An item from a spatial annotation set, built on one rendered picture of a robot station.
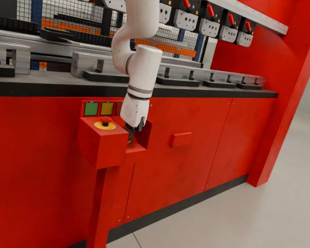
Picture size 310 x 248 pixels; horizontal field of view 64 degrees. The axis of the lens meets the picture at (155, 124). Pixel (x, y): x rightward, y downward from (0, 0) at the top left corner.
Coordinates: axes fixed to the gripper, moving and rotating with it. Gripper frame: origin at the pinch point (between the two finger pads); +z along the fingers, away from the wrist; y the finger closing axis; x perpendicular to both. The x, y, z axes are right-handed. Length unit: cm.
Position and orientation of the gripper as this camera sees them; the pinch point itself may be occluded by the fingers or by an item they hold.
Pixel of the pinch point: (129, 135)
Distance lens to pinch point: 90.5
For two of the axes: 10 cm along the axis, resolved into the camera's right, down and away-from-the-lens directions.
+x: 7.6, -0.5, 6.4
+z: -2.5, 8.9, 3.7
